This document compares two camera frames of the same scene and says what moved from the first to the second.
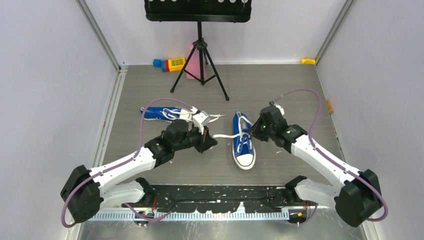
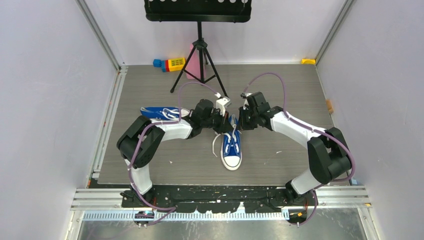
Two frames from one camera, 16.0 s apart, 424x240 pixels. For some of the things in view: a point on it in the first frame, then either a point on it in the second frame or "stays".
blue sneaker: (168, 114) stays
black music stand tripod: (198, 11) stays
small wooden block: (329, 106) stays
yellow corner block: (308, 61) stays
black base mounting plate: (211, 199) stays
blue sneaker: (243, 151) to (231, 155)
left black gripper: (205, 141) to (224, 125)
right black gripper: (254, 129) to (243, 125)
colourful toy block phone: (171, 64) stays
